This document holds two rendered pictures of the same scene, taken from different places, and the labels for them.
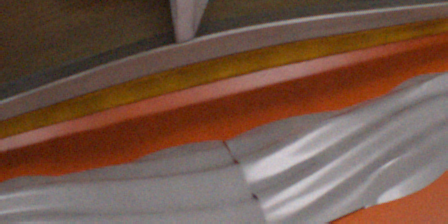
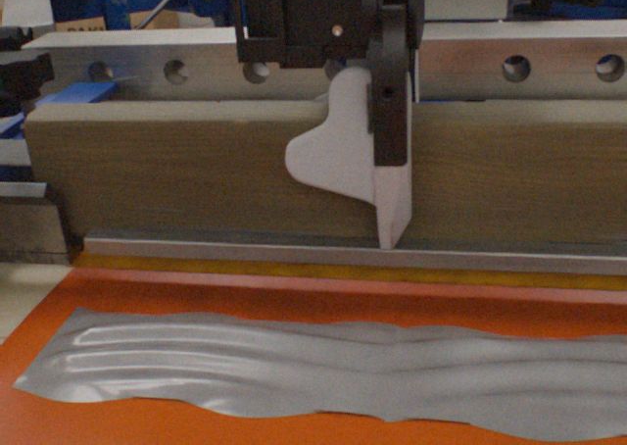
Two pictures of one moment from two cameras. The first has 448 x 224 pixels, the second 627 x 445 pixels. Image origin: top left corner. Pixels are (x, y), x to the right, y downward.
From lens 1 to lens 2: 19 cm
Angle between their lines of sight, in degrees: 22
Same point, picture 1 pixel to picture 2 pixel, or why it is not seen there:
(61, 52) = (285, 222)
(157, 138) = (356, 312)
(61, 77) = (280, 243)
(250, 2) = (448, 229)
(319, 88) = (498, 312)
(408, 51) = not seen: outside the picture
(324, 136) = (467, 350)
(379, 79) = (570, 322)
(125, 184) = (307, 338)
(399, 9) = (611, 259)
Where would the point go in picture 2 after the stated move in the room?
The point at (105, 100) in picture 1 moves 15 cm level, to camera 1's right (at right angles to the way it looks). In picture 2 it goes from (324, 271) to (614, 315)
